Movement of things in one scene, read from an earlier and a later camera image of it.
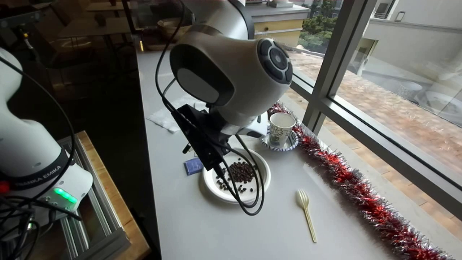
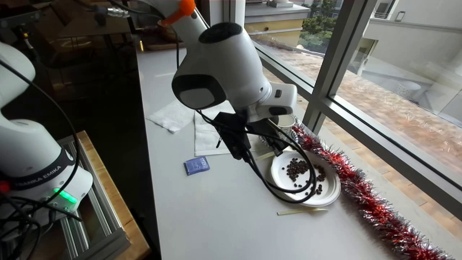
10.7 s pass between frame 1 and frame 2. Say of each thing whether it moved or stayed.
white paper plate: moved
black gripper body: moved
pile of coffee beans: moved
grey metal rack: stayed
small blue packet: stayed
